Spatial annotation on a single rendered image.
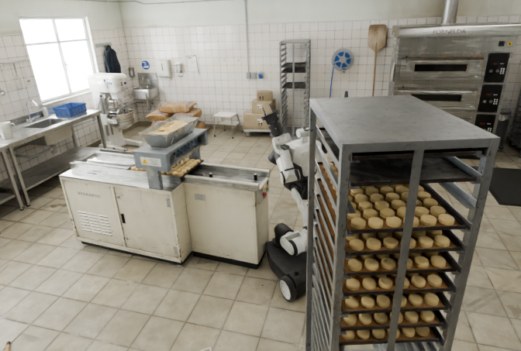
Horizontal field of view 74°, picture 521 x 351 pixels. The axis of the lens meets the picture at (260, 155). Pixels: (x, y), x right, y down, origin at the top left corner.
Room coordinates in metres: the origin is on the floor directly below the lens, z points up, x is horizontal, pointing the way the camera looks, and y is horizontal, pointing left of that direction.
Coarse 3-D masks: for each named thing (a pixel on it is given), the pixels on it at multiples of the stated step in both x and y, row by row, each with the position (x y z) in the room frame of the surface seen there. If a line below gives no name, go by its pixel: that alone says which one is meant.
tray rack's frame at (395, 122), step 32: (384, 96) 1.60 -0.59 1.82; (352, 128) 1.12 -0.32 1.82; (384, 128) 1.11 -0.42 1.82; (416, 128) 1.10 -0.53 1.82; (448, 128) 1.08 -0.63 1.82; (480, 128) 1.07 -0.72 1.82; (416, 160) 0.98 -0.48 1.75; (480, 160) 1.00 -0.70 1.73; (416, 192) 0.98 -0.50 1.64; (480, 192) 0.97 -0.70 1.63; (480, 224) 0.97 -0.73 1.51; (448, 320) 0.98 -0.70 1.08
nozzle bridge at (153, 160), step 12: (192, 132) 3.18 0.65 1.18; (204, 132) 3.25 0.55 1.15; (180, 144) 2.86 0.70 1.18; (204, 144) 3.26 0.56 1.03; (144, 156) 2.69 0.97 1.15; (156, 156) 2.65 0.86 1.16; (168, 156) 2.65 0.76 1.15; (180, 156) 2.91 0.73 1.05; (192, 156) 3.32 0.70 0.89; (144, 168) 2.70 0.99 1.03; (156, 168) 2.66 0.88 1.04; (168, 168) 2.63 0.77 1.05; (156, 180) 2.67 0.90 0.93
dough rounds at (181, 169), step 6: (186, 162) 3.09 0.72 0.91; (192, 162) 3.06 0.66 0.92; (198, 162) 3.09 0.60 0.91; (132, 168) 2.97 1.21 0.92; (174, 168) 2.93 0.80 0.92; (180, 168) 2.94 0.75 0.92; (186, 168) 2.92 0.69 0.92; (168, 174) 2.84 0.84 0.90; (174, 174) 2.82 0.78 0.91; (180, 174) 2.80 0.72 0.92
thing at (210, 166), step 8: (96, 152) 3.51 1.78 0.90; (104, 152) 3.50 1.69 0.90; (128, 160) 3.37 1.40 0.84; (200, 168) 3.08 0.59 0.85; (208, 168) 3.05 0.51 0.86; (216, 168) 3.01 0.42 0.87; (224, 168) 2.99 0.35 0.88; (232, 168) 2.96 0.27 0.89; (240, 168) 2.93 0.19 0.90; (248, 168) 2.91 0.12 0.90; (256, 168) 2.90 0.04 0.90; (264, 176) 2.85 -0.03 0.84
